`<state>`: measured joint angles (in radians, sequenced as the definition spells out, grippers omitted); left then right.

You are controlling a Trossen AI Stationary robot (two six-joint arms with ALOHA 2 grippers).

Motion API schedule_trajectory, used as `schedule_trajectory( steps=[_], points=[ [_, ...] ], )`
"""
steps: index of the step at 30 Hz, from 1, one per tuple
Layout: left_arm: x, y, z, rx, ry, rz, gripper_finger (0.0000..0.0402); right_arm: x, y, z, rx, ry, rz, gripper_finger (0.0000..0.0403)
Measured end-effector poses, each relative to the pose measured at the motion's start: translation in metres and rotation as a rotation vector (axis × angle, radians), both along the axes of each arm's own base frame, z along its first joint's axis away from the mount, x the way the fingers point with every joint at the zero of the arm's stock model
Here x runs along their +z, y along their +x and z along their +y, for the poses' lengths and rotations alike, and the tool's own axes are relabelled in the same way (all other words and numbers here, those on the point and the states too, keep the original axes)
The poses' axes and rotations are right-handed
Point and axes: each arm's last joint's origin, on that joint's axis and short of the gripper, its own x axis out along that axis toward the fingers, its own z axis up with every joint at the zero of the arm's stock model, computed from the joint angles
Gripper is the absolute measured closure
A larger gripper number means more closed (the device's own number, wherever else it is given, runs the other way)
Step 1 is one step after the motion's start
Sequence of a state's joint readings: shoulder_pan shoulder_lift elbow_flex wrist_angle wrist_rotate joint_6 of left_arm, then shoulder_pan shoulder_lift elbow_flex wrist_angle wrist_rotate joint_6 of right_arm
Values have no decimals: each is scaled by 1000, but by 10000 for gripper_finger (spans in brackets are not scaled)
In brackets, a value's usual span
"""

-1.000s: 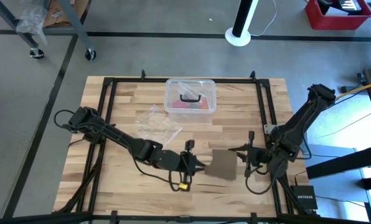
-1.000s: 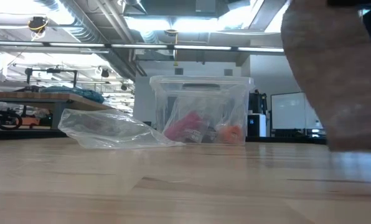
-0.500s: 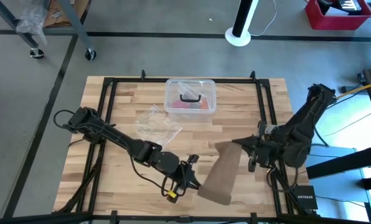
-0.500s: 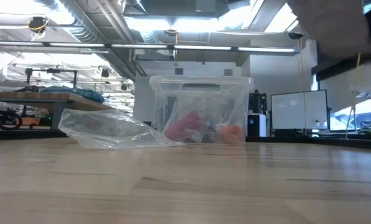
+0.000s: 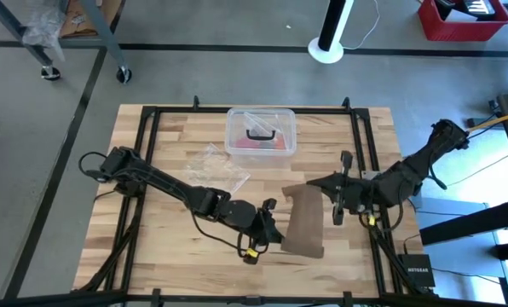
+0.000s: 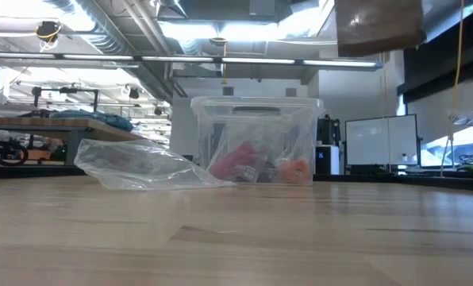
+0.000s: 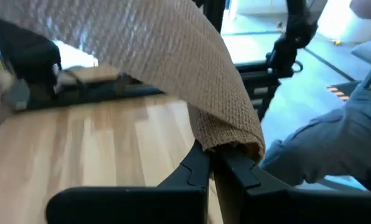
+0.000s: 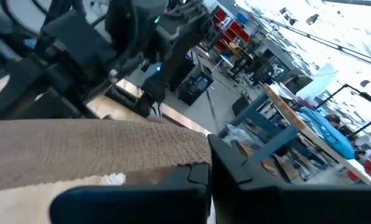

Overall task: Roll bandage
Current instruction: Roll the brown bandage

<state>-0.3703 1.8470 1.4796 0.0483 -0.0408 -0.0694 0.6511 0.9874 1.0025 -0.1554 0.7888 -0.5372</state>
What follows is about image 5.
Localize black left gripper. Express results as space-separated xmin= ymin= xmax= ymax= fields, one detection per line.
xmin=223 ymin=198 xmax=287 ymax=264

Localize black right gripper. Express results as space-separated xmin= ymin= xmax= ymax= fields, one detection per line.
xmin=306 ymin=151 xmax=383 ymax=226

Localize brown elastic bandage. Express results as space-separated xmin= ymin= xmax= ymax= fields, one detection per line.
xmin=280 ymin=182 xmax=326 ymax=259

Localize clear plastic bag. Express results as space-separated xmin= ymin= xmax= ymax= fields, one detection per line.
xmin=182 ymin=143 xmax=251 ymax=195

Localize clear plastic storage box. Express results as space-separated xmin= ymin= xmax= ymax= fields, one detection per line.
xmin=224 ymin=107 xmax=297 ymax=158

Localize black metal stand beams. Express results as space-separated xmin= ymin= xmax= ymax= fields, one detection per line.
xmin=419 ymin=91 xmax=508 ymax=261

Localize white and black tower fan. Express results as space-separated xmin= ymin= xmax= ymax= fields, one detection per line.
xmin=307 ymin=0 xmax=355 ymax=65

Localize red plastic crate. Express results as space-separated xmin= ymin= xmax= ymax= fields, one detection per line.
xmin=417 ymin=0 xmax=508 ymax=43

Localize black equipment in crate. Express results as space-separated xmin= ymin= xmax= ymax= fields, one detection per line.
xmin=435 ymin=0 xmax=496 ymax=20

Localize brown cardboard sheet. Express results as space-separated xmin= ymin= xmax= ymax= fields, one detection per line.
xmin=60 ymin=0 xmax=123 ymax=38

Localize crumpled clear plastic wrap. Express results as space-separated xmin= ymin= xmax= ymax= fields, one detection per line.
xmin=22 ymin=0 xmax=67 ymax=61

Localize black network switch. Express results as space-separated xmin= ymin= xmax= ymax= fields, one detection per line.
xmin=397 ymin=253 xmax=436 ymax=287

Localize white fan cable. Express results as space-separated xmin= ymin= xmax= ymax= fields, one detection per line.
xmin=343 ymin=0 xmax=381 ymax=51

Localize yellow cable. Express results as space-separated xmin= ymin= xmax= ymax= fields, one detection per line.
xmin=466 ymin=109 xmax=508 ymax=133

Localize grey metal cart frame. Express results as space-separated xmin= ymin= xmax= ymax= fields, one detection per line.
xmin=0 ymin=0 xmax=132 ymax=84

